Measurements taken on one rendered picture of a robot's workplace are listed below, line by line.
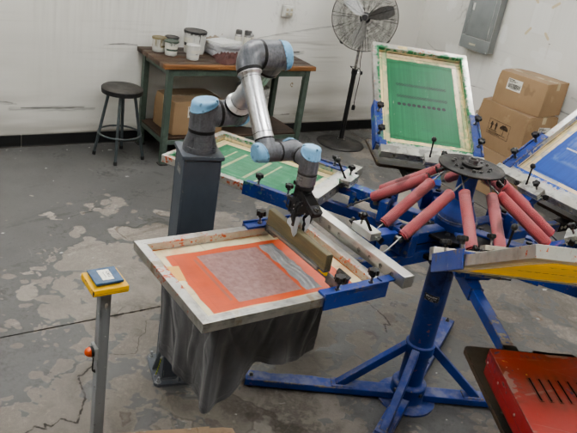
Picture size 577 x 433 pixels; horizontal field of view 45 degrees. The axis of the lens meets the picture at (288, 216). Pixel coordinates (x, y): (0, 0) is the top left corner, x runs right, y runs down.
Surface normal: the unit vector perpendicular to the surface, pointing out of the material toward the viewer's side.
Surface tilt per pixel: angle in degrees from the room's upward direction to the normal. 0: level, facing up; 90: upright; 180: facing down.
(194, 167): 90
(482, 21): 90
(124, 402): 0
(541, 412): 0
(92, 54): 90
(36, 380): 0
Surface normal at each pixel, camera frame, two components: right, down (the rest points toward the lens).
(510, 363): 0.16, -0.89
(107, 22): 0.54, 0.43
